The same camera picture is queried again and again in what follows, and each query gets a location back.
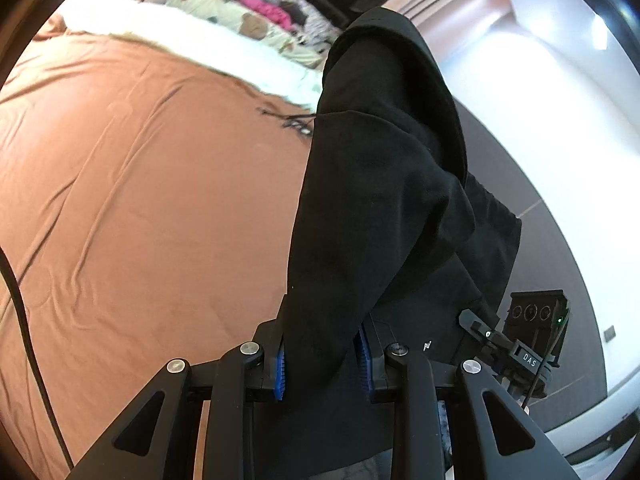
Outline pale printed quilt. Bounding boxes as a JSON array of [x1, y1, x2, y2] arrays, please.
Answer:
[[62, 0, 331, 111]]

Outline floral cloth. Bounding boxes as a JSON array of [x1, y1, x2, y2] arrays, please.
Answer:
[[280, 0, 341, 46]]

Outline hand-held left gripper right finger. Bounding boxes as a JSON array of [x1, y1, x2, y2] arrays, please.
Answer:
[[352, 320, 583, 480]]

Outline large black garment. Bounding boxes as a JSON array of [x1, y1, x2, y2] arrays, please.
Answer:
[[250, 6, 523, 480]]

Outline orange bed sheet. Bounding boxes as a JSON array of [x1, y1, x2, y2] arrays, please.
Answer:
[[0, 12, 321, 480]]

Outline pink cloth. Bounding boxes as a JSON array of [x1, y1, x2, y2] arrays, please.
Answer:
[[239, 0, 293, 31]]

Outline brown bear plush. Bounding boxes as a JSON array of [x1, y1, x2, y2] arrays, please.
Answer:
[[239, 12, 268, 38]]

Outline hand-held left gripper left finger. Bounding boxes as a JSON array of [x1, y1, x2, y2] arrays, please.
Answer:
[[65, 317, 291, 480]]

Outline thin black cable on bed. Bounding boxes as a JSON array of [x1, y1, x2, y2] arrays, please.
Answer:
[[257, 107, 318, 136]]

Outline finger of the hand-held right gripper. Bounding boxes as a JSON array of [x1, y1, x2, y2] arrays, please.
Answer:
[[459, 309, 506, 356]]

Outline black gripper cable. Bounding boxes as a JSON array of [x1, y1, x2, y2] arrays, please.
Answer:
[[0, 247, 76, 471]]

